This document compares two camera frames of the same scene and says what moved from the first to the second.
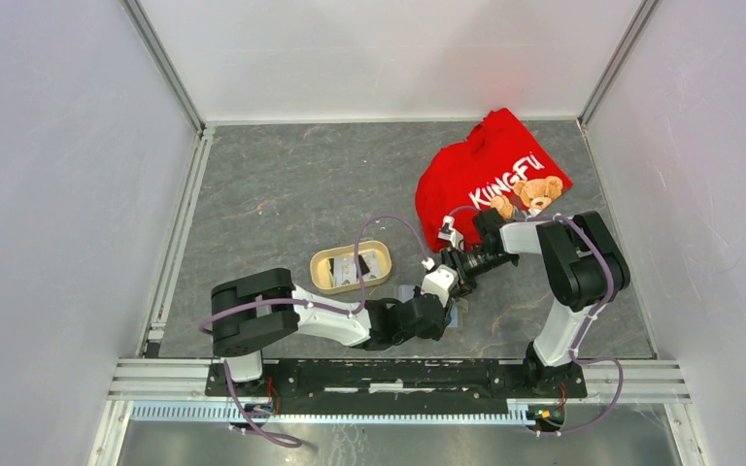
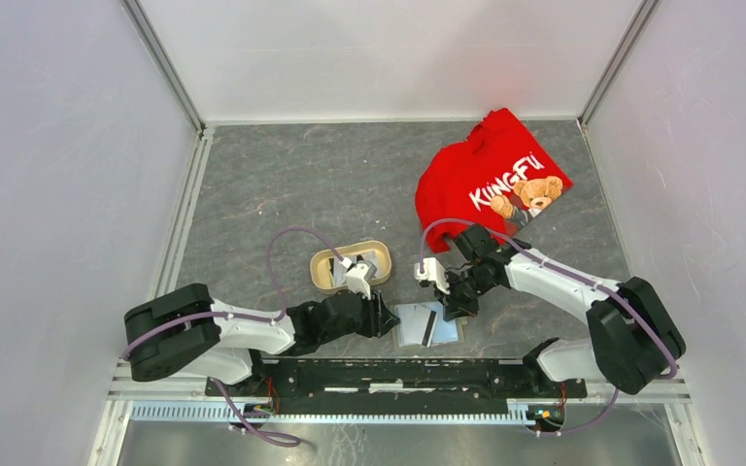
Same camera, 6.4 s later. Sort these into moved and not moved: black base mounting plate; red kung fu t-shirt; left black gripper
Moved: left black gripper
Not moved: black base mounting plate; red kung fu t-shirt
